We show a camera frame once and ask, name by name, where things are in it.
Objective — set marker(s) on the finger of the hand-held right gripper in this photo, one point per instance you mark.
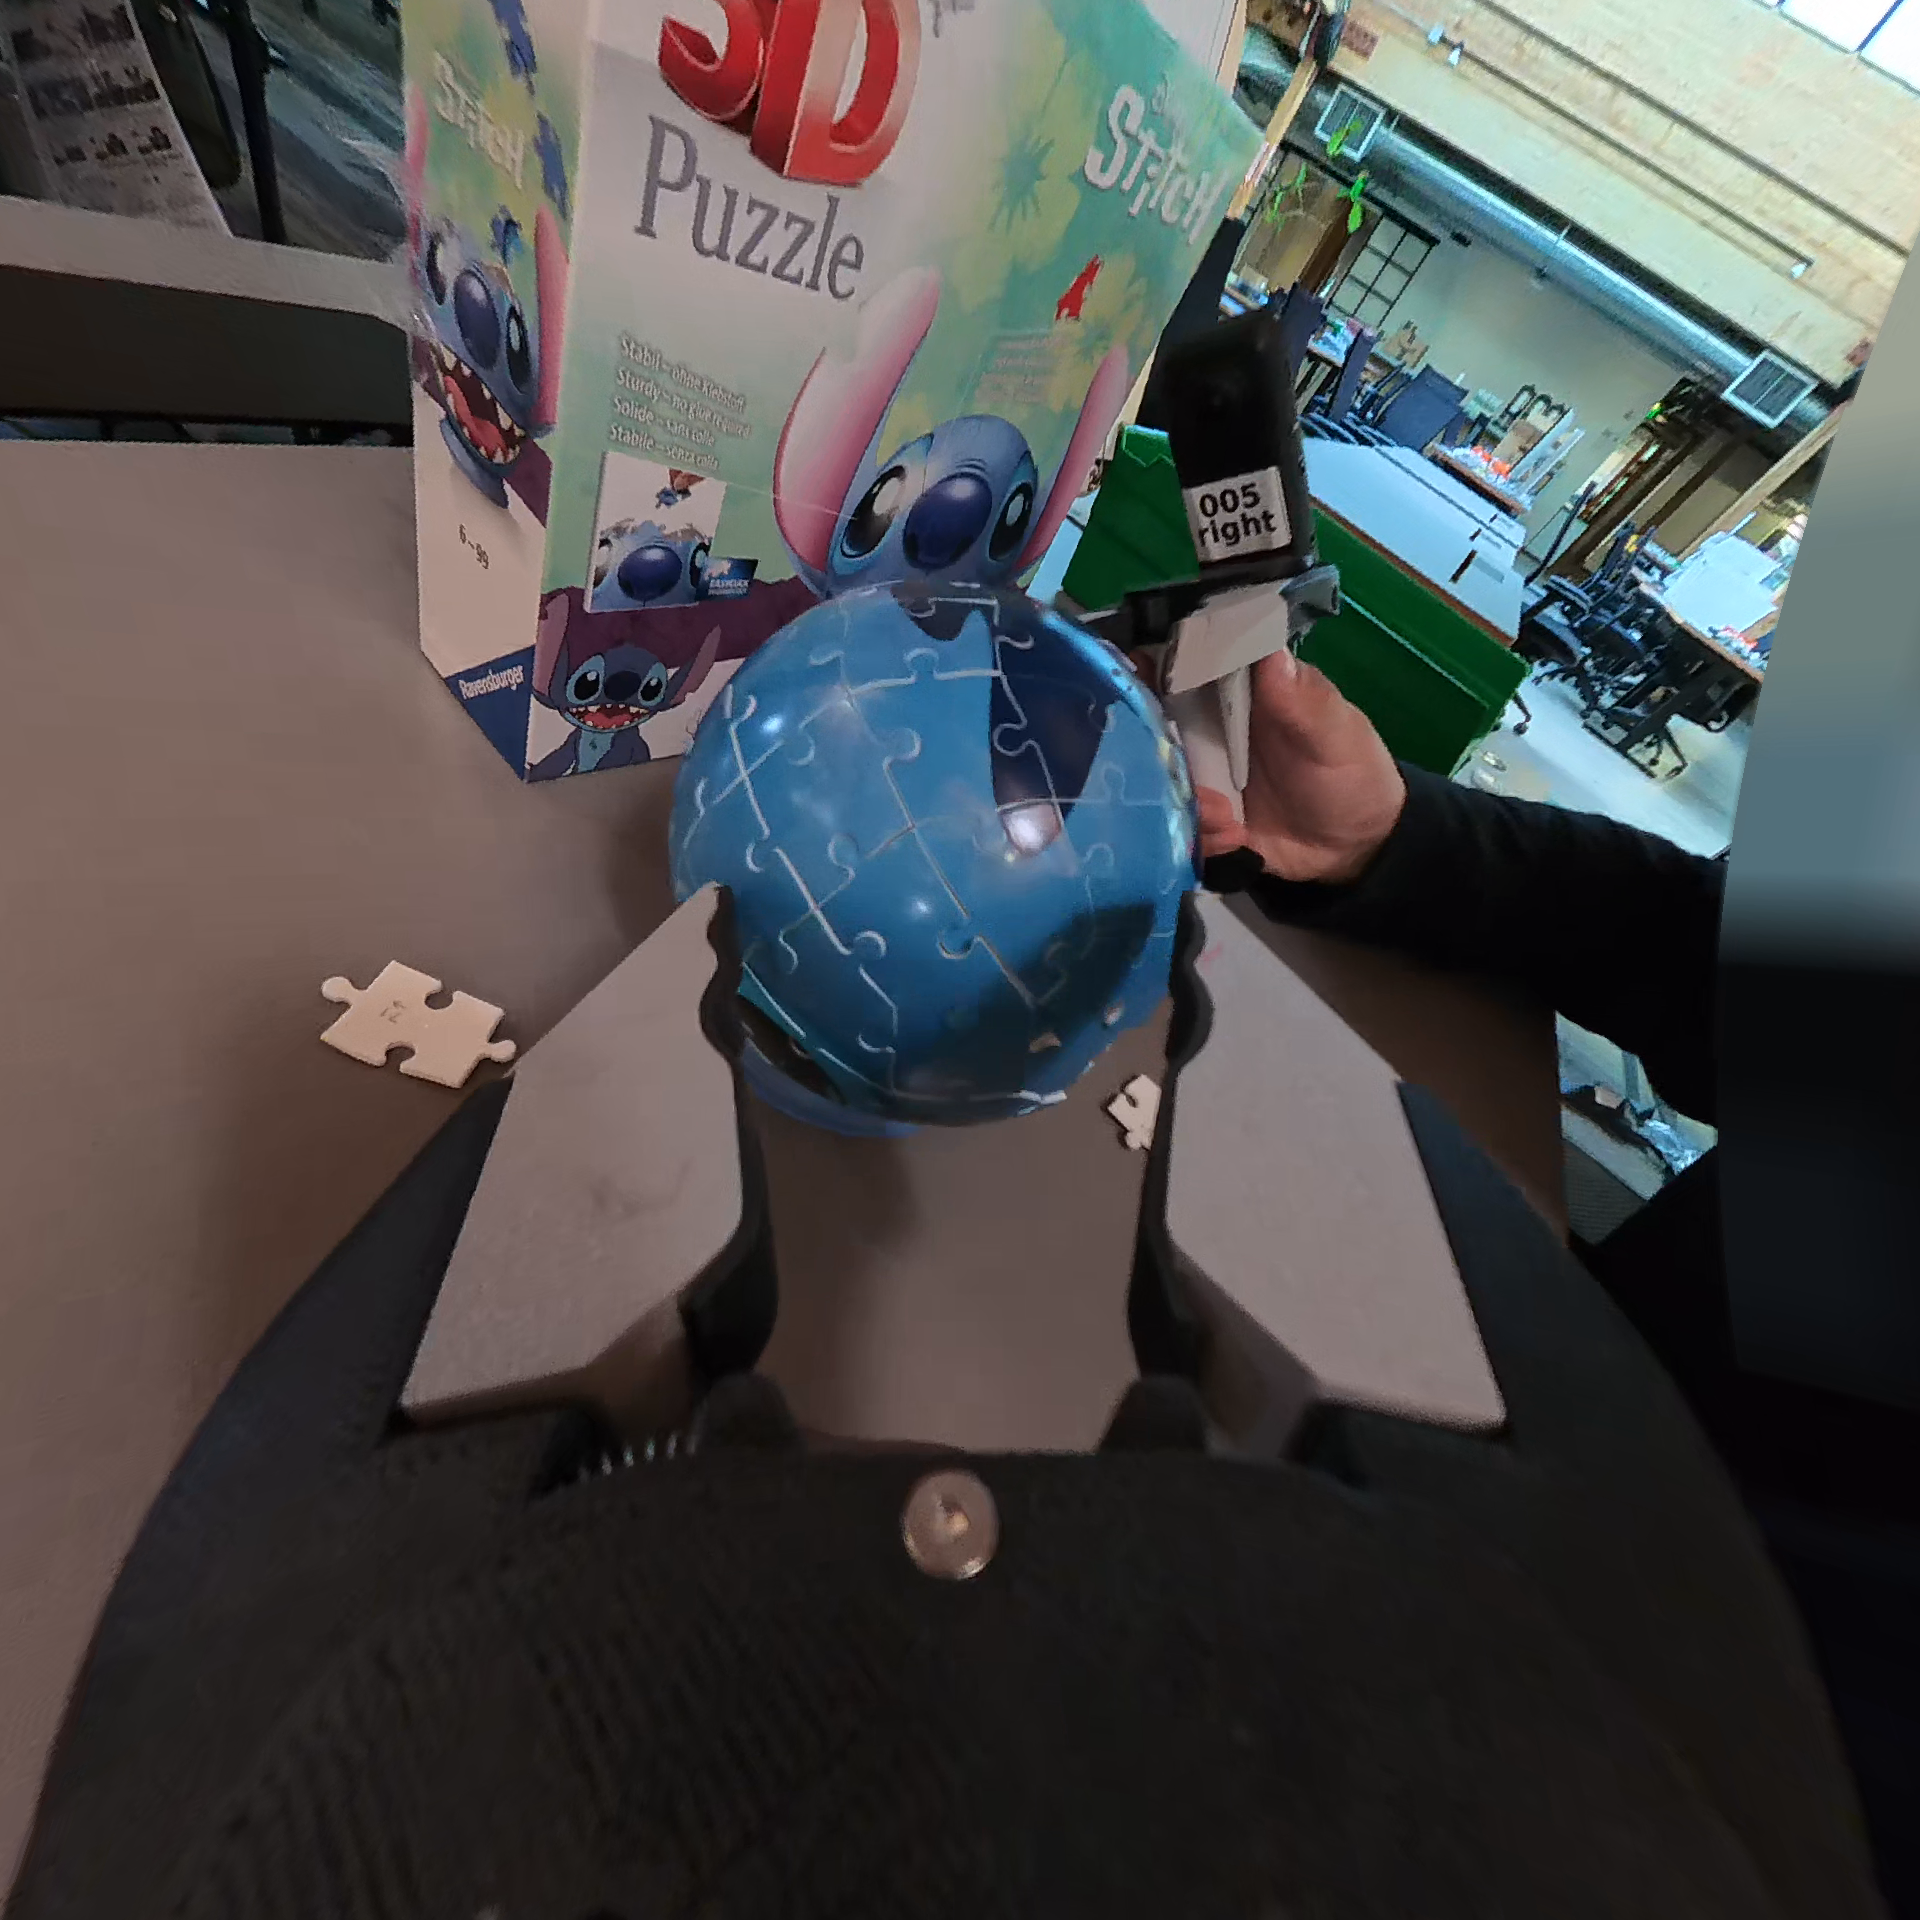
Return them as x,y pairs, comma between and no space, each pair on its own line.
1230,650

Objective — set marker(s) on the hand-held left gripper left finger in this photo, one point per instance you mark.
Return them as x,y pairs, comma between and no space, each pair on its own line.
597,1230

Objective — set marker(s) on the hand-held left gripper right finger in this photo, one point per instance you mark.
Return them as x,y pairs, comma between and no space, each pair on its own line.
1308,1245

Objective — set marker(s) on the single white puzzle piece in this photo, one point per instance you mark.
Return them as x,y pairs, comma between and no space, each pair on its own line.
1139,1115

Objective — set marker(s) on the blue puzzle ball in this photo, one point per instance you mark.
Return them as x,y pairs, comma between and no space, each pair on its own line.
902,841

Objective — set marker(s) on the white joined puzzle pieces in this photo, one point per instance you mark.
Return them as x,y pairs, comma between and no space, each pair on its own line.
411,1020

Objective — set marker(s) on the printed cartoon puzzle box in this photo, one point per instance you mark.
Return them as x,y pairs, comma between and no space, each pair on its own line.
718,376

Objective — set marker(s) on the person's right hand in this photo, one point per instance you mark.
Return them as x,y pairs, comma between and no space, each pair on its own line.
1322,782

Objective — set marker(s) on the green storage bin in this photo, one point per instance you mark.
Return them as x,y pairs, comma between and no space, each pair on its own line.
1377,674

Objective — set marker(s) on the white long table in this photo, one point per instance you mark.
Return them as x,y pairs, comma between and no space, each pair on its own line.
1397,508

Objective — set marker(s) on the printed paper notice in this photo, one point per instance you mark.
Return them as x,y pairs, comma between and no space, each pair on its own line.
104,121

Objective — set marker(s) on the long silver wall duct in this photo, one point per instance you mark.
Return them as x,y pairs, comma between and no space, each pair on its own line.
1573,264

